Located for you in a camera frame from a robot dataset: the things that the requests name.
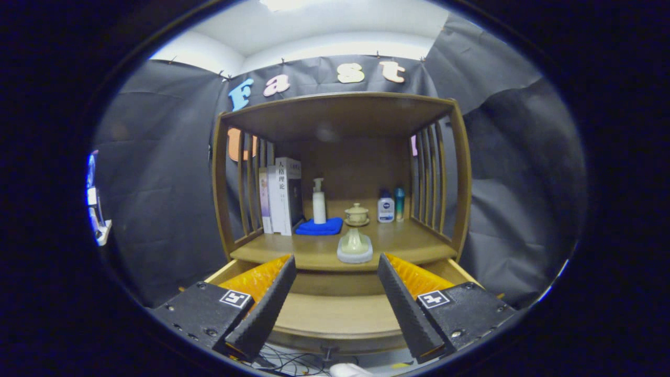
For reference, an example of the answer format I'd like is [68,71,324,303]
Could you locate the black floor cables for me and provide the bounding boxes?
[256,343,362,376]

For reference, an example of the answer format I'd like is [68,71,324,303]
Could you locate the pale green ceramic ornament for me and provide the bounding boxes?
[337,228,374,264]

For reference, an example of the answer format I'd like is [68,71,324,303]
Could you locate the wooden countertop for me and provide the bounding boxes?
[229,220,459,272]

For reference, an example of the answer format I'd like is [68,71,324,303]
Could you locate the white shoe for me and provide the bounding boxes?
[330,363,375,377]

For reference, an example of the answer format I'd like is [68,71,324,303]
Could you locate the white lotion bottle blue cap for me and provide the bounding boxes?
[377,190,395,224]

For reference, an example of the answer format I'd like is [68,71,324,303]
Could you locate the dark cover white spine book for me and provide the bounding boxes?
[275,157,305,237]

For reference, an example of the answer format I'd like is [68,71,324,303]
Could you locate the white pump bottle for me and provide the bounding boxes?
[312,178,327,225]

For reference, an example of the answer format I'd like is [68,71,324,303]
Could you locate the wooden drawer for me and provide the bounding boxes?
[178,258,506,357]

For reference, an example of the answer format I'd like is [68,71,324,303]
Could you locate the ceiling light panel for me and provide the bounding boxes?
[259,0,367,12]

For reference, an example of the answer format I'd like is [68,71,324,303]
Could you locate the blue folded cloth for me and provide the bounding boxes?
[295,217,344,236]

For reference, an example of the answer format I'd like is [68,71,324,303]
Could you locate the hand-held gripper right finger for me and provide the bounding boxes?
[377,253,516,364]

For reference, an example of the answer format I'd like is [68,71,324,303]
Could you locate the black backdrop cloth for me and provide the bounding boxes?
[94,13,587,309]

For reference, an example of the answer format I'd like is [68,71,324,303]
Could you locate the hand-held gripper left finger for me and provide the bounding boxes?
[149,254,297,362]

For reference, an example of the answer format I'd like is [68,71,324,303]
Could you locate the wooden cabinet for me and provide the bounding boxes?
[178,93,506,357]

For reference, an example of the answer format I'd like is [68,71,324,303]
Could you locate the beige lidded ceramic cup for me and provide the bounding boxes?
[344,203,370,227]

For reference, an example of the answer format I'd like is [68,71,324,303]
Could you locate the lavender book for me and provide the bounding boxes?
[259,167,273,234]

